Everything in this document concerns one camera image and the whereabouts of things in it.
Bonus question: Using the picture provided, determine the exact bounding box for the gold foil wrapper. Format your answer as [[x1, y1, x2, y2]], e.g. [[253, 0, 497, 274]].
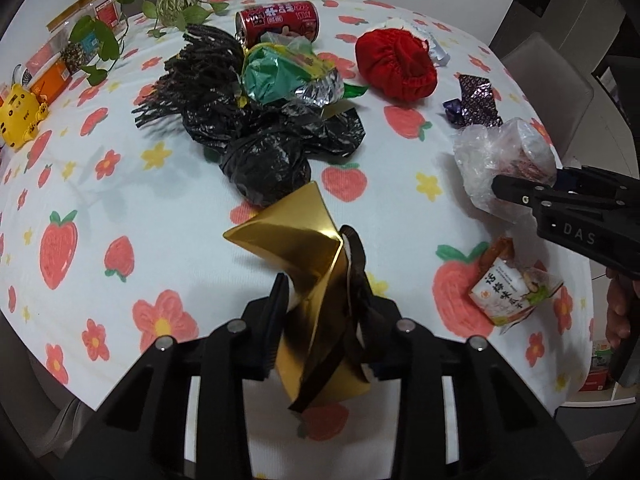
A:
[[224, 181, 370, 413]]

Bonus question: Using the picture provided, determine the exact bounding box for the clear plastic bag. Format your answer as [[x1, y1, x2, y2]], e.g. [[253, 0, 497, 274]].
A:
[[454, 118, 556, 223]]

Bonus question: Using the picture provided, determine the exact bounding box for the orange white snack packet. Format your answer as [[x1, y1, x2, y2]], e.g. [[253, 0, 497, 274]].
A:
[[468, 236, 564, 334]]

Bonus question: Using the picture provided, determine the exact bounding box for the red foam net ball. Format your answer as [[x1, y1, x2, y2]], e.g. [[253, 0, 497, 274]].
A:
[[355, 28, 437, 103]]

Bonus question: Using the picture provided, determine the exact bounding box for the orange snack box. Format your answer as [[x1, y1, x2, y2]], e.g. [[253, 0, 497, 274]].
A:
[[28, 54, 70, 104]]

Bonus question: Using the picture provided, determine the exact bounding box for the yellow tiger toy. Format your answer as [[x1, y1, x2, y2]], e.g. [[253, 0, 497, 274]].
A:
[[1, 84, 49, 152]]

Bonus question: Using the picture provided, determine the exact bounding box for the black plastic bag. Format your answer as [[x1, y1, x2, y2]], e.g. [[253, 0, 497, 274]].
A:
[[182, 98, 366, 207]]

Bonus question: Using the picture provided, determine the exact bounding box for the red snack packet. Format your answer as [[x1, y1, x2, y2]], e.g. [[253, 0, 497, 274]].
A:
[[93, 0, 120, 30]]

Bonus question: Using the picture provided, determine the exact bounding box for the red milk can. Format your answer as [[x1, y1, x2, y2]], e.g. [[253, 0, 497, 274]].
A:
[[234, 0, 320, 48]]

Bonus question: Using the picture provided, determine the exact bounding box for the grey dining chair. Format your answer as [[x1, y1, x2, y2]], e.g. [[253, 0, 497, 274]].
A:
[[502, 32, 594, 159]]

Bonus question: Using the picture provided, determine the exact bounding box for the green foil snack bag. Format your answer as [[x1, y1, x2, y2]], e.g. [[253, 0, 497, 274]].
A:
[[241, 32, 368, 108]]

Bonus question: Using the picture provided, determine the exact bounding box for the green vine plant in vase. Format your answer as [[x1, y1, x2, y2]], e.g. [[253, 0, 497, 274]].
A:
[[61, 0, 228, 87]]

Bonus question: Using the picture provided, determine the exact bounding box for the person's right hand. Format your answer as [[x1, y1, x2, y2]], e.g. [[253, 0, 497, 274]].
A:
[[605, 269, 639, 350]]

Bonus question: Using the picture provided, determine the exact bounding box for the white silver wrapper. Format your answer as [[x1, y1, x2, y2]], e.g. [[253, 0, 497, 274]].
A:
[[380, 18, 450, 67]]

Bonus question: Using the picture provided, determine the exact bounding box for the gold trimmed snack packet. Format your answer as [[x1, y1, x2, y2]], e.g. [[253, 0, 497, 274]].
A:
[[47, 0, 93, 32]]

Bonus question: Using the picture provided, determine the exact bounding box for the black foam net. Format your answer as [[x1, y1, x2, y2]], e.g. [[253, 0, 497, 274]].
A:
[[132, 24, 244, 128]]

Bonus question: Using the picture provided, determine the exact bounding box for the purple candy wrapper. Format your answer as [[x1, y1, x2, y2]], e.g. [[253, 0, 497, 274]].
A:
[[442, 74, 503, 128]]

